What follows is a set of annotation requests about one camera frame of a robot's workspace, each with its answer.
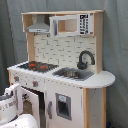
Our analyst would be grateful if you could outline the white wooden toy kitchen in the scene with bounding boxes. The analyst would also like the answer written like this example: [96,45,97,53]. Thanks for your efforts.
[8,10,115,128]

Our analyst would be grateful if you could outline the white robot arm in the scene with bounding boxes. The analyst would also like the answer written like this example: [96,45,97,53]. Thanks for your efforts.
[0,84,39,128]

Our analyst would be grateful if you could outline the white cabinet door dispenser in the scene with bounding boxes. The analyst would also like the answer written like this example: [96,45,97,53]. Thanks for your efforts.
[45,80,84,128]

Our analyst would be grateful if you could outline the white oven door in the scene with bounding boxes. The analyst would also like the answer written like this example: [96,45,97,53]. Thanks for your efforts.
[22,88,40,122]

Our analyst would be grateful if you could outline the black stovetop red burners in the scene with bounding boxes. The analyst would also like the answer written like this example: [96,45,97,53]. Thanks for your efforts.
[20,61,57,73]

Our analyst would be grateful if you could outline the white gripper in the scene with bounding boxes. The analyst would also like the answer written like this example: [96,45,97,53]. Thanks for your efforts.
[0,84,23,123]

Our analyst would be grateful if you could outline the grey range hood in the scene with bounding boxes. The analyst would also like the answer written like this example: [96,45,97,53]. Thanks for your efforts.
[27,15,50,33]

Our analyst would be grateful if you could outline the grey cabinet door handle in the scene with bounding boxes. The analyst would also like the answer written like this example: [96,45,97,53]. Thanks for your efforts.
[47,101,52,119]

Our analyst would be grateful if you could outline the grey backdrop curtain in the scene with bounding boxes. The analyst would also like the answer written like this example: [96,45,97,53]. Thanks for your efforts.
[0,0,128,128]

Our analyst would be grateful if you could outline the metal toy sink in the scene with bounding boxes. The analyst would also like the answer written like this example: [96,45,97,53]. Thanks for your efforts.
[53,67,93,81]

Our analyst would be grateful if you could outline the left red stove knob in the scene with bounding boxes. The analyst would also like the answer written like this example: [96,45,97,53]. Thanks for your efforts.
[14,76,19,82]

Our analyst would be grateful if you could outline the right red stove knob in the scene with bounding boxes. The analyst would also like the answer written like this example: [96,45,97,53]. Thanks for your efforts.
[32,81,39,87]

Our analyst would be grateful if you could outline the black toy faucet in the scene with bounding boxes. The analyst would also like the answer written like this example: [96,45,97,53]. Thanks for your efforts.
[76,50,96,71]

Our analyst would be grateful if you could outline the white microwave door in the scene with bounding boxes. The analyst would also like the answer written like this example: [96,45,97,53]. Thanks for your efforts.
[50,14,93,38]

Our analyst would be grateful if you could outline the red stove knob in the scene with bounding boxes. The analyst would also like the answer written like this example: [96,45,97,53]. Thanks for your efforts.
[14,76,19,82]
[32,81,39,87]

